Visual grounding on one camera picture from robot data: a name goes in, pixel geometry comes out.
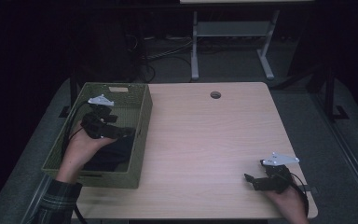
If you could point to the person's right hand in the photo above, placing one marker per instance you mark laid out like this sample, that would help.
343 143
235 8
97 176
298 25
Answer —
290 207

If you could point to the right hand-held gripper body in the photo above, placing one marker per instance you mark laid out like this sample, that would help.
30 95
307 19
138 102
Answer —
276 179

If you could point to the white metal desk frame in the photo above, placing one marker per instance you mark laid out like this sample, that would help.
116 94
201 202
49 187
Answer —
230 28

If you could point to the metal floor rail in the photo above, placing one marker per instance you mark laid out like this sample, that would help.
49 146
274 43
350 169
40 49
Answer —
345 149

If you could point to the dark navy cloth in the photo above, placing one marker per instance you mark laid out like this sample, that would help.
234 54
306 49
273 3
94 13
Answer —
112 155

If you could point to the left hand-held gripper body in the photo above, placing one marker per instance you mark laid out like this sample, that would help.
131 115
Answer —
96 119

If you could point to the person's left hand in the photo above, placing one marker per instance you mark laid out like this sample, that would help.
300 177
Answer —
80 152

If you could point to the black metal stand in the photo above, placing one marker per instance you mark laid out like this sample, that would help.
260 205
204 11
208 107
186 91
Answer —
331 93

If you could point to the green woven basket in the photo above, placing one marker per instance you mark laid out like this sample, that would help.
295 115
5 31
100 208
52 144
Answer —
130 102

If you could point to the grey tape strip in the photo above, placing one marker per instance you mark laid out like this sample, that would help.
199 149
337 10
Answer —
312 189

